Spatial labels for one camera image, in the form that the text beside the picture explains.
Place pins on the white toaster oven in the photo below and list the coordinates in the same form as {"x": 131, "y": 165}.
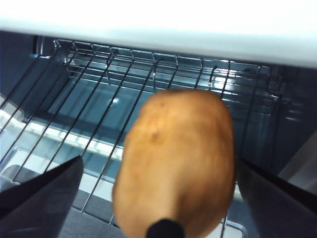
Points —
{"x": 173, "y": 22}

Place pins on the brown potato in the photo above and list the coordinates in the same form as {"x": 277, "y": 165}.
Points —
{"x": 178, "y": 153}

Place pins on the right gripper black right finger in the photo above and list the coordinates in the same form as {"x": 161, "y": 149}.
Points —
{"x": 284, "y": 208}

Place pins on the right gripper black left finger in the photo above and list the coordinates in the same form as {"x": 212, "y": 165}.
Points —
{"x": 37, "y": 205}

